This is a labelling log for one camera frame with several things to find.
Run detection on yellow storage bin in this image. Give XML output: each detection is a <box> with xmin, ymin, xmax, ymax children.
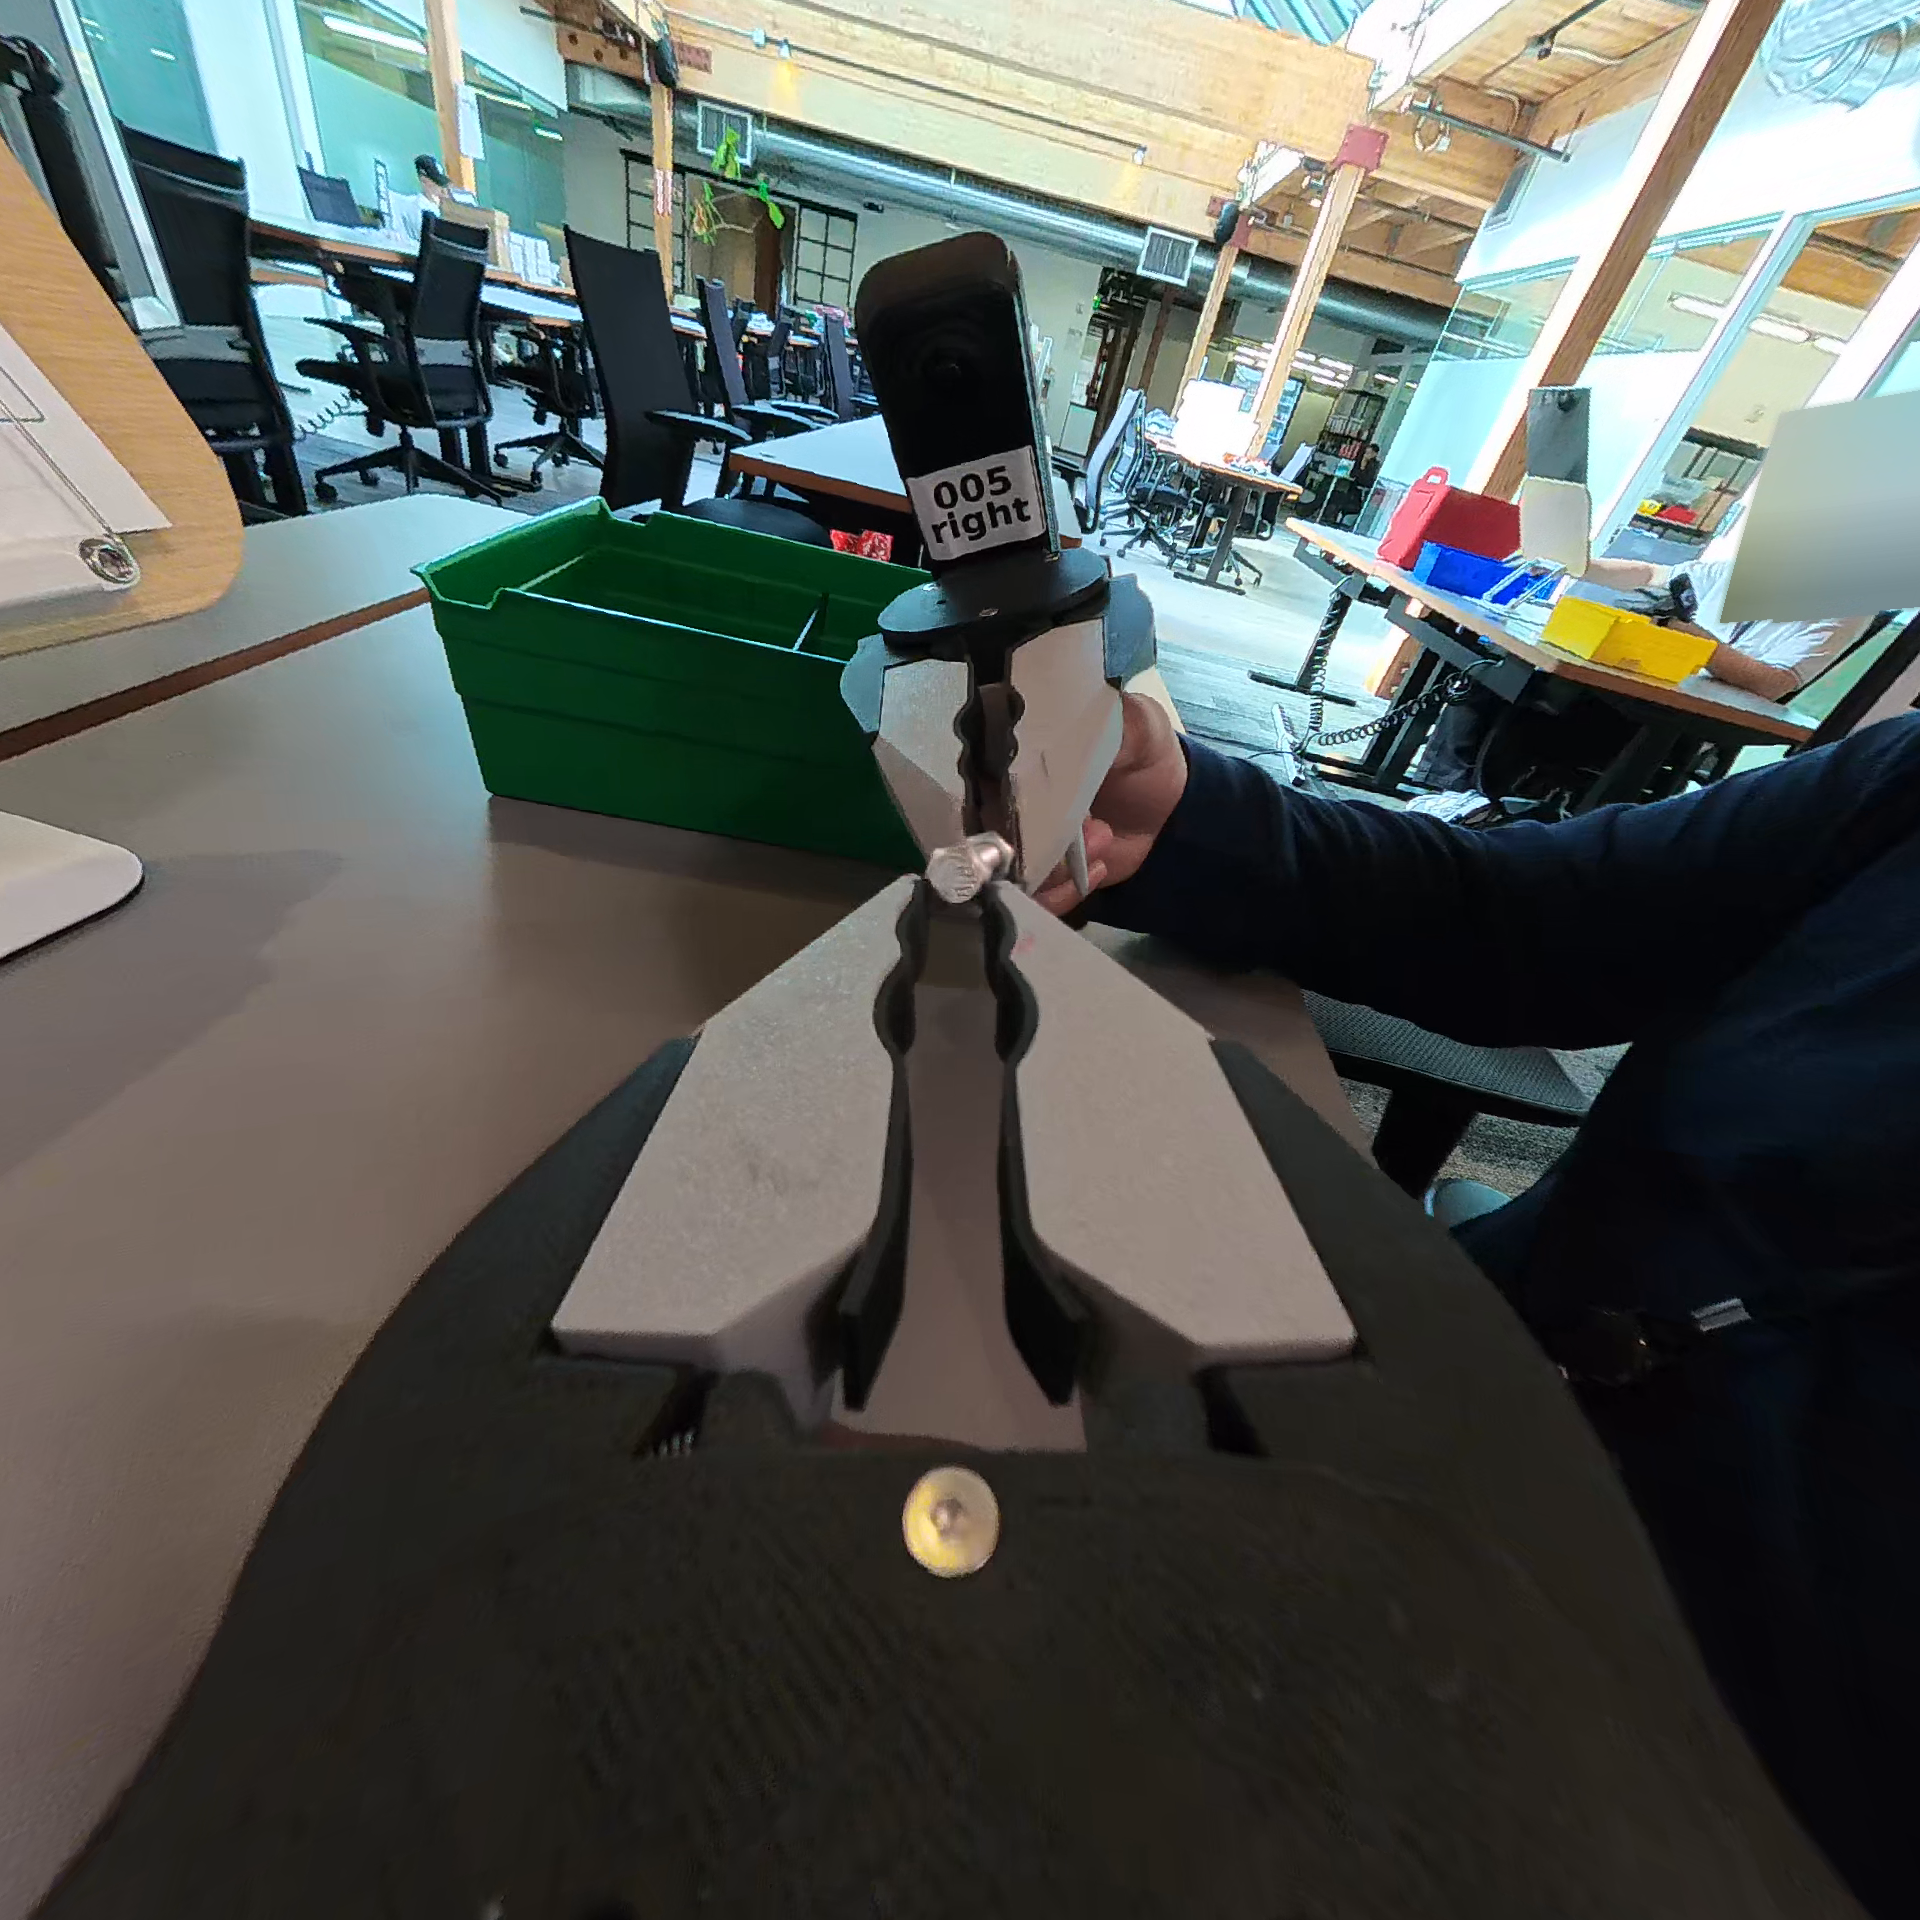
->
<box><xmin>1540</xmin><ymin>594</ymin><xmax>1716</xmax><ymax>684</ymax></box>

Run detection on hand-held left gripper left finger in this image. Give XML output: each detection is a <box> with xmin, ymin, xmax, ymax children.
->
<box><xmin>548</xmin><ymin>875</ymin><xmax>940</xmax><ymax>1413</ymax></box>

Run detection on grey mesh office chair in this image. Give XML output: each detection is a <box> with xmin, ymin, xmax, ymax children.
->
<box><xmin>1306</xmin><ymin>988</ymin><xmax>1618</xmax><ymax>1203</ymax></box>

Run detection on green plastic bin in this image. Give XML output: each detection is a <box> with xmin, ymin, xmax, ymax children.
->
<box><xmin>414</xmin><ymin>497</ymin><xmax>930</xmax><ymax>870</ymax></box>

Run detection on hanging green plant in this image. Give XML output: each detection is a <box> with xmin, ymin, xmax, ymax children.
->
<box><xmin>691</xmin><ymin>127</ymin><xmax>785</xmax><ymax>246</ymax></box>

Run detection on red storage bin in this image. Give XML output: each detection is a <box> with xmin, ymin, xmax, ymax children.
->
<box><xmin>1375</xmin><ymin>468</ymin><xmax>1525</xmax><ymax>573</ymax></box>

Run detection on group of black office chairs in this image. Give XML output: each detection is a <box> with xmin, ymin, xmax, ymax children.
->
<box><xmin>119</xmin><ymin>127</ymin><xmax>1308</xmax><ymax>594</ymax></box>

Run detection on small blue storage bin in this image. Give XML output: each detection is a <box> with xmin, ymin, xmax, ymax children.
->
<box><xmin>1412</xmin><ymin>539</ymin><xmax>1562</xmax><ymax>607</ymax></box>

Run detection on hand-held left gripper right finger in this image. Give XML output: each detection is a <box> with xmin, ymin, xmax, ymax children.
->
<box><xmin>975</xmin><ymin>880</ymin><xmax>1361</xmax><ymax>1409</ymax></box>

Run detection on person's right forearm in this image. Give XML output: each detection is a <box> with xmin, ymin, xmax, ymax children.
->
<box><xmin>1089</xmin><ymin>717</ymin><xmax>1920</xmax><ymax>1052</ymax></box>

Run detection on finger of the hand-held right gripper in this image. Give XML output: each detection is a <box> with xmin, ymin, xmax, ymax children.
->
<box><xmin>873</xmin><ymin>657</ymin><xmax>992</xmax><ymax>862</ymax></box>
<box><xmin>1004</xmin><ymin>616</ymin><xmax>1129</xmax><ymax>901</ymax></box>

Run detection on printed instruction sheet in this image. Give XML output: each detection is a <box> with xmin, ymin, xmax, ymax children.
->
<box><xmin>0</xmin><ymin>321</ymin><xmax>170</xmax><ymax>616</ymax></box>

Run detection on wood top workbench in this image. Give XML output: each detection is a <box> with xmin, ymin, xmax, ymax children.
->
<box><xmin>1287</xmin><ymin>517</ymin><xmax>1824</xmax><ymax>801</ymax></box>

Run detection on wood edged office desk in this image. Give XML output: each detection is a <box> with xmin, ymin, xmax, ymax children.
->
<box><xmin>728</xmin><ymin>413</ymin><xmax>1083</xmax><ymax>548</ymax></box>

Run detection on person's right hand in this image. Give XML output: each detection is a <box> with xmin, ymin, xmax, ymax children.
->
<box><xmin>1032</xmin><ymin>693</ymin><xmax>1191</xmax><ymax>921</ymax></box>

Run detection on black coiled cable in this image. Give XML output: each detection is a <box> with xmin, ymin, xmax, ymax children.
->
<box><xmin>1297</xmin><ymin>667</ymin><xmax>1478</xmax><ymax>756</ymax></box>

